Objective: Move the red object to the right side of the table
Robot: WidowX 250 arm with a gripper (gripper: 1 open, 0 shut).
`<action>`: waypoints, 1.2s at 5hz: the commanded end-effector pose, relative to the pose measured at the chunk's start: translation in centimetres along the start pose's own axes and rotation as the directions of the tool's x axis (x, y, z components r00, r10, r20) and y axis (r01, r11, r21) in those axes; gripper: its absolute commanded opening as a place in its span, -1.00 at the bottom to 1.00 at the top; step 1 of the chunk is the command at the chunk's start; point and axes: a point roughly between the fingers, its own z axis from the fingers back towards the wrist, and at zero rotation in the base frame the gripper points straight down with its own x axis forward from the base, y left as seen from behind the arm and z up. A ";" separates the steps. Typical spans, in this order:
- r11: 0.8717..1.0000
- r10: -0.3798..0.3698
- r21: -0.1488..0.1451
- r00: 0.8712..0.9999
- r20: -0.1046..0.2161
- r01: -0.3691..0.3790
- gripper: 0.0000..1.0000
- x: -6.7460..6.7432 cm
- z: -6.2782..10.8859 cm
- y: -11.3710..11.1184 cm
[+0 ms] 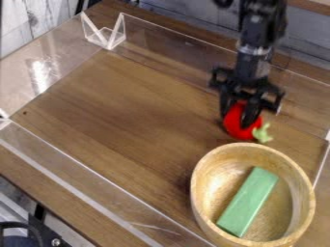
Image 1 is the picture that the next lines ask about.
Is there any wooden bowl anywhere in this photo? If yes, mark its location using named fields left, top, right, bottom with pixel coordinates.
left=191, top=143, right=316, bottom=247

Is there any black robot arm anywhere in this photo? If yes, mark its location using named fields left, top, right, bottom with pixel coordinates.
left=209, top=0, right=288, bottom=128

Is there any clear acrylic corner bracket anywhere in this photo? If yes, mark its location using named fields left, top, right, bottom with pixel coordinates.
left=80, top=13, right=127, bottom=50

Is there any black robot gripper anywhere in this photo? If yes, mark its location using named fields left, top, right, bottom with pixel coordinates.
left=209, top=47, right=285, bottom=128

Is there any black clamp with cable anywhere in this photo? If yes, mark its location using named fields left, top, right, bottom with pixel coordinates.
left=0, top=215, right=74, bottom=247

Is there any clear acrylic tray wall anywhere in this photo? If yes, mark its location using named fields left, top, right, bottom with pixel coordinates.
left=0, top=11, right=330, bottom=247

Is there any green rectangular block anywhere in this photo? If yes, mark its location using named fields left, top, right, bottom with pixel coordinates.
left=215, top=167, right=278, bottom=238

